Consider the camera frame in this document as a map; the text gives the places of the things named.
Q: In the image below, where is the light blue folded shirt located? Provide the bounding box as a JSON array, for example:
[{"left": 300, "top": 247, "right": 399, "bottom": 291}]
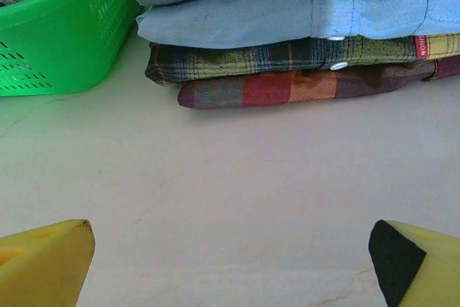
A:
[{"left": 136, "top": 0, "right": 460, "bottom": 50}]

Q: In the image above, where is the green plastic basket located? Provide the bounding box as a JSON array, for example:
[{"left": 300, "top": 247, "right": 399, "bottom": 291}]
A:
[{"left": 0, "top": 0, "right": 143, "bottom": 98}]

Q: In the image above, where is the red orange plaid folded shirt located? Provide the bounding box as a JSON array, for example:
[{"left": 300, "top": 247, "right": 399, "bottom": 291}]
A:
[{"left": 177, "top": 55, "right": 460, "bottom": 109}]

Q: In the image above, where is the green yellow plaid folded shirt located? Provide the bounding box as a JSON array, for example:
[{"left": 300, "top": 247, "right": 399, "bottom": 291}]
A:
[{"left": 145, "top": 33, "right": 460, "bottom": 87}]

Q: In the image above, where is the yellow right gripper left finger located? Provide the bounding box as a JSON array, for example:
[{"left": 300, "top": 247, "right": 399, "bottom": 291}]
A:
[{"left": 0, "top": 219, "right": 96, "bottom": 307}]

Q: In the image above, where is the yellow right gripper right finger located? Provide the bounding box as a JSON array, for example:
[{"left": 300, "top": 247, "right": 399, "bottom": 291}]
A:
[{"left": 369, "top": 219, "right": 460, "bottom": 307}]

